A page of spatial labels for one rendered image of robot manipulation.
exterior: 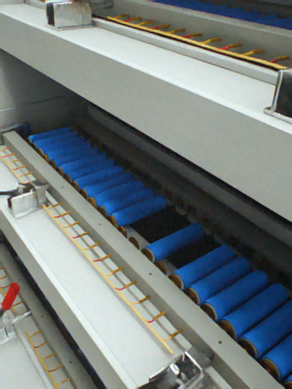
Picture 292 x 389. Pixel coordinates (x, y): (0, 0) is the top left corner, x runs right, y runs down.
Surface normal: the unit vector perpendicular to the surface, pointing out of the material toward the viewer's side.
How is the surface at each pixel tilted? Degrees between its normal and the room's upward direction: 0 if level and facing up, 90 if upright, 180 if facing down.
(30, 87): 90
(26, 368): 21
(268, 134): 110
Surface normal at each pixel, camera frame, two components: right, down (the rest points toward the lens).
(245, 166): -0.80, 0.31
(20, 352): 0.02, -0.83
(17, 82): 0.59, 0.46
